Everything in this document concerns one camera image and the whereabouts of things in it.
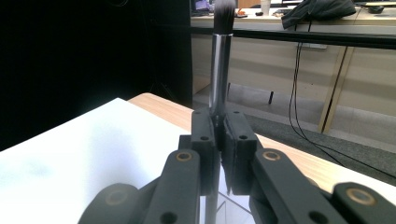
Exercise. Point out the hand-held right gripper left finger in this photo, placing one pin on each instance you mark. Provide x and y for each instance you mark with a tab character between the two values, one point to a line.
205	149

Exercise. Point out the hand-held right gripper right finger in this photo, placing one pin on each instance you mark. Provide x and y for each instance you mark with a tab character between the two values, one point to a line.
239	152

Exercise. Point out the clear plastic box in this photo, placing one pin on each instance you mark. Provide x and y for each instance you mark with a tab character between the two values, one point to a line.
232	208

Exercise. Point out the black makeup brush silver ferrule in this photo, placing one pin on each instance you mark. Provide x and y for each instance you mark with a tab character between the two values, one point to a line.
220	71

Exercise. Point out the white power outlet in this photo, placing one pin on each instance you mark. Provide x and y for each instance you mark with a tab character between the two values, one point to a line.
313	46

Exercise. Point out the small orange object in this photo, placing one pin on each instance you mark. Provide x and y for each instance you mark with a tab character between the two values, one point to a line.
241	13

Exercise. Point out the computer monitor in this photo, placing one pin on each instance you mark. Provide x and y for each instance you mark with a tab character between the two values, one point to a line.
201	5

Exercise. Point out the white cup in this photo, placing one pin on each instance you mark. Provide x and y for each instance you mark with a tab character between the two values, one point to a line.
265	6

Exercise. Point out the brown cardboard box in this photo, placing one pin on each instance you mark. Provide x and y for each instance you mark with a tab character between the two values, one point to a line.
249	3

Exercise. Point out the black curtain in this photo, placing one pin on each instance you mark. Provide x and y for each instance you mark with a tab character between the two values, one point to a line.
77	56

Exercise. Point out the dark cloth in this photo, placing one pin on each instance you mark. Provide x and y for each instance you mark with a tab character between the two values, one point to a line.
317	11

